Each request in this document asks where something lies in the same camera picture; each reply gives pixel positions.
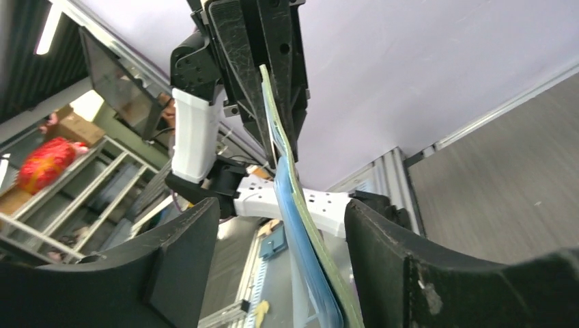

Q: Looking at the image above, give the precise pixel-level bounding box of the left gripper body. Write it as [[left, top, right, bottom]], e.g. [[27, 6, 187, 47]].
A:
[[187, 0, 211, 36]]

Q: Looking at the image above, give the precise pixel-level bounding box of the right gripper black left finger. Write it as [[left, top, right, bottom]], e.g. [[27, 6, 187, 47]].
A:
[[1, 198, 220, 327]]

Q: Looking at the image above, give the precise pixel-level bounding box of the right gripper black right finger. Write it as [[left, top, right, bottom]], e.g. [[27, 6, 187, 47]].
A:
[[345, 200, 578, 327]]

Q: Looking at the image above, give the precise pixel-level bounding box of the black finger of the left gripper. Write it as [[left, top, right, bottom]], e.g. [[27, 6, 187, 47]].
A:
[[204, 1, 277, 169], [240, 1, 309, 152]]

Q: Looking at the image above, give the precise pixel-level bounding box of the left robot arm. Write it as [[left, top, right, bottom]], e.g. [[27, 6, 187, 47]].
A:
[[166, 1, 309, 226]]

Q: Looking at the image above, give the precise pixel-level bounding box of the metal shelf rack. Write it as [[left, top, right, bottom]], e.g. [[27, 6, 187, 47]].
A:
[[1, 137, 171, 265]]

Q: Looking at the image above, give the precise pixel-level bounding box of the black monitor screen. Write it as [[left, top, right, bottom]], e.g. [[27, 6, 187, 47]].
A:
[[79, 27, 163, 140]]

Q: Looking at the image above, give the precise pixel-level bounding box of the red mesh bag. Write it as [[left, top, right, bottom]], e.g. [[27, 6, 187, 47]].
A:
[[16, 137, 89, 195]]

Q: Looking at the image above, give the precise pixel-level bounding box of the cardboard box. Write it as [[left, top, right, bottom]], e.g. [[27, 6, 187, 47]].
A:
[[44, 105, 105, 148]]

